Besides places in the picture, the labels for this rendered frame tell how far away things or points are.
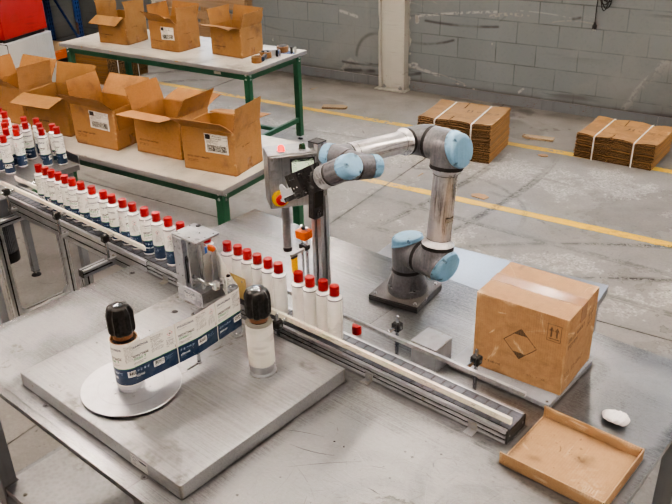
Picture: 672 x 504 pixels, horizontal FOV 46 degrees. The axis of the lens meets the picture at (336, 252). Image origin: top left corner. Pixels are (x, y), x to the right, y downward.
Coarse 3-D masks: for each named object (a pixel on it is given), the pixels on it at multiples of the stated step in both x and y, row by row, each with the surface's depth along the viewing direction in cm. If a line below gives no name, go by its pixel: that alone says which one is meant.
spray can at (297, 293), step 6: (300, 270) 268; (294, 276) 267; (300, 276) 266; (294, 282) 268; (300, 282) 268; (294, 288) 268; (300, 288) 267; (294, 294) 269; (300, 294) 268; (294, 300) 270; (300, 300) 269; (294, 306) 271; (300, 306) 270; (294, 312) 273; (300, 312) 272; (300, 318) 273
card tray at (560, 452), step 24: (528, 432) 230; (552, 432) 230; (576, 432) 230; (600, 432) 225; (504, 456) 218; (528, 456) 221; (552, 456) 221; (576, 456) 221; (600, 456) 221; (624, 456) 220; (552, 480) 209; (576, 480) 213; (600, 480) 213; (624, 480) 210
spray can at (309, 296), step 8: (312, 280) 263; (304, 288) 265; (312, 288) 264; (304, 296) 266; (312, 296) 265; (304, 304) 267; (312, 304) 266; (304, 312) 269; (312, 312) 268; (304, 320) 271; (312, 320) 269
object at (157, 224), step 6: (156, 216) 312; (156, 222) 313; (162, 222) 315; (156, 228) 313; (156, 234) 315; (162, 234) 316; (156, 240) 316; (162, 240) 317; (156, 246) 317; (162, 246) 318; (156, 252) 319; (162, 252) 319; (156, 258) 320; (162, 258) 320
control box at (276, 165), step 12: (288, 144) 264; (264, 156) 261; (276, 156) 256; (288, 156) 256; (300, 156) 257; (264, 168) 265; (276, 168) 257; (288, 168) 258; (276, 180) 259; (276, 192) 261; (276, 204) 263; (288, 204) 264; (300, 204) 265
